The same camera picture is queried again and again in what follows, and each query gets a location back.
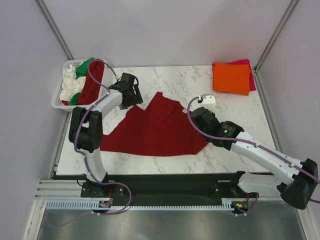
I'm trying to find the folded orange t-shirt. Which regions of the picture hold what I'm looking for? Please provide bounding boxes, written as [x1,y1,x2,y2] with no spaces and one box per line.
[212,61,251,97]

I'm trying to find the left aluminium frame post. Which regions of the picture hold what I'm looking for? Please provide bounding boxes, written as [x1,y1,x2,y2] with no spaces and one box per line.
[34,0,75,60]

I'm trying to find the green t-shirt in basket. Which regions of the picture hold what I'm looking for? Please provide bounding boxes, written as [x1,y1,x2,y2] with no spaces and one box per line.
[68,57,95,106]

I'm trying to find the folded pink t-shirt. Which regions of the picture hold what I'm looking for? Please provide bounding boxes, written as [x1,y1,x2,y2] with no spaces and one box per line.
[211,58,257,92]

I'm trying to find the right aluminium frame post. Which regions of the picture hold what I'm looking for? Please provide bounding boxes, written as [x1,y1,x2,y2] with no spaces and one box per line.
[253,0,300,74]

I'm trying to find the dark red shirt in basket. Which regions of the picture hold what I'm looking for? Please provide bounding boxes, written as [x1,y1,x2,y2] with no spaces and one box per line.
[77,61,105,105]

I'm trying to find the aluminium front rail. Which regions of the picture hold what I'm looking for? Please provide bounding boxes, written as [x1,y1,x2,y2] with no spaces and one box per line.
[33,178,308,201]

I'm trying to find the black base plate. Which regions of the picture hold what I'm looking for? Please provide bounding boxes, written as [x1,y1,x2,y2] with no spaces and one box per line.
[51,171,260,207]

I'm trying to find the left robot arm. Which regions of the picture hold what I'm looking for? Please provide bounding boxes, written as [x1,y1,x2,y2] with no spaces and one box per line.
[68,73,143,197]

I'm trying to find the white t-shirt in basket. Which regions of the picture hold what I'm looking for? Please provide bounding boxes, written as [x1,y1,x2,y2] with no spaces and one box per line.
[60,64,81,102]

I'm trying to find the aluminium frame post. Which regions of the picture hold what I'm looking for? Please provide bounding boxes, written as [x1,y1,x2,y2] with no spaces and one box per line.
[253,0,300,74]
[34,0,75,60]

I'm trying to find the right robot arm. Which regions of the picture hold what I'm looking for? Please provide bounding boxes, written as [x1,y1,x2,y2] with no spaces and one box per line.
[187,107,320,210]

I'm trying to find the dark red t-shirt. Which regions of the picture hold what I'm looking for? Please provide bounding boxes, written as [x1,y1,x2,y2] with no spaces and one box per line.
[100,92,208,157]

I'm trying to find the white slotted cable duct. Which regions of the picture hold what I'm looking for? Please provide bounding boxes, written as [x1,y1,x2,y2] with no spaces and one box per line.
[45,198,240,211]

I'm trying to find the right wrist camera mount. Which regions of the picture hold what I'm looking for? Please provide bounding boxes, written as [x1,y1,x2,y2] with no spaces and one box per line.
[197,93,216,112]

